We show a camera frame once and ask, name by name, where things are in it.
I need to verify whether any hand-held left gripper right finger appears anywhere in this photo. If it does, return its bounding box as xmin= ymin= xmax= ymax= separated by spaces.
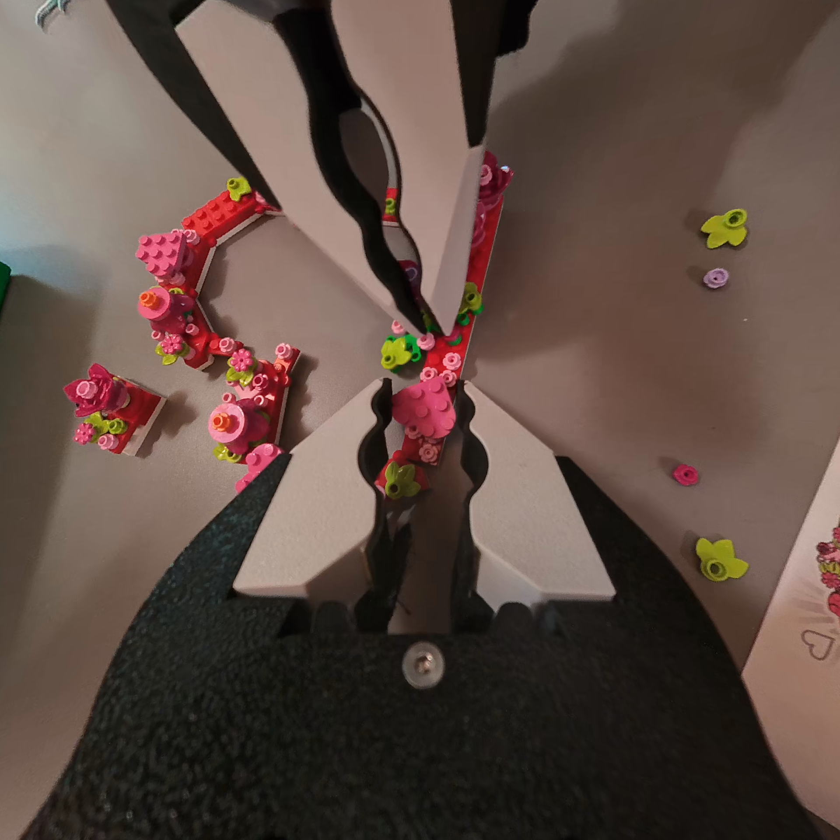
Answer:
xmin=453 ymin=379 xmax=616 ymax=634

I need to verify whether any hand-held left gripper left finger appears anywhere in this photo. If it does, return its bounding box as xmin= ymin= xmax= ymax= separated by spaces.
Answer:
xmin=233 ymin=378 xmax=414 ymax=634

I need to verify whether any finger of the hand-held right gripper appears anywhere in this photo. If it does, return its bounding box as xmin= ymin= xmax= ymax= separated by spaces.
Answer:
xmin=331 ymin=0 xmax=491 ymax=337
xmin=176 ymin=0 xmax=429 ymax=332

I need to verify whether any straight red lego flower strip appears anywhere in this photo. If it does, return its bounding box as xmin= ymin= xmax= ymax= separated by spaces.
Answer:
xmin=374 ymin=151 xmax=514 ymax=503

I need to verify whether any lime green lego leaf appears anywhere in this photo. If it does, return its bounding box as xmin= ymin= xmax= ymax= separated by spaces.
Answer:
xmin=381 ymin=333 xmax=422 ymax=374
xmin=696 ymin=537 xmax=749 ymax=583
xmin=700 ymin=209 xmax=750 ymax=250

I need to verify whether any curved red lego flower section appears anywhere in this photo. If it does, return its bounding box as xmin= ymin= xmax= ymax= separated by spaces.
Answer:
xmin=136 ymin=176 xmax=284 ymax=374

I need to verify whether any bent red lego flower section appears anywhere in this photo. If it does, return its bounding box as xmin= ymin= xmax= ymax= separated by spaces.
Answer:
xmin=209 ymin=341 xmax=303 ymax=494

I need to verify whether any small red lego rose section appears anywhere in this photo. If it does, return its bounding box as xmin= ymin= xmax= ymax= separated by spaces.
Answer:
xmin=63 ymin=363 xmax=166 ymax=458

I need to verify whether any lego instruction booklet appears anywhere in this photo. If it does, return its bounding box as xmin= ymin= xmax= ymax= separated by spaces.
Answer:
xmin=742 ymin=436 xmax=840 ymax=824

